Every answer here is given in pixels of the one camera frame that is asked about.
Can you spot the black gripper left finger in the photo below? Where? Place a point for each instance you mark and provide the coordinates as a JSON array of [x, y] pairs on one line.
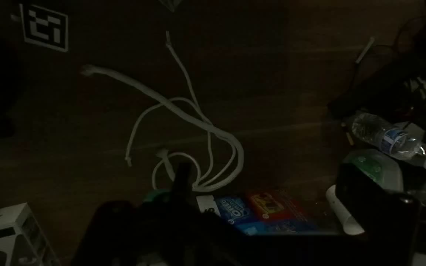
[[184, 186]]

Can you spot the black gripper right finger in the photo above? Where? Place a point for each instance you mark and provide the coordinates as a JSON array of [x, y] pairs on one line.
[[385, 222]]

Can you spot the blue snack pack box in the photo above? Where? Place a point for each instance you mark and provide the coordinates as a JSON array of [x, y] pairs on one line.
[[267, 211]]

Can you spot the small white cardboard box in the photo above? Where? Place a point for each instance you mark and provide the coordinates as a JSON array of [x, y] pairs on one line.
[[7, 230]]

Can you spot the green spray bottle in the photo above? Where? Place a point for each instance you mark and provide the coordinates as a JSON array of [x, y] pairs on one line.
[[376, 167]]

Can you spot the clear plastic water bottle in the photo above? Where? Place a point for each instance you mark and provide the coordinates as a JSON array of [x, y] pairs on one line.
[[391, 137]]

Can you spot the white marker pen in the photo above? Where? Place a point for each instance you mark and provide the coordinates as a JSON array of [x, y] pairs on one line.
[[366, 49]]

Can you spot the black white fiducial marker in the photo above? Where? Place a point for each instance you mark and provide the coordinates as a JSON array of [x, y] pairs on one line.
[[45, 27]]

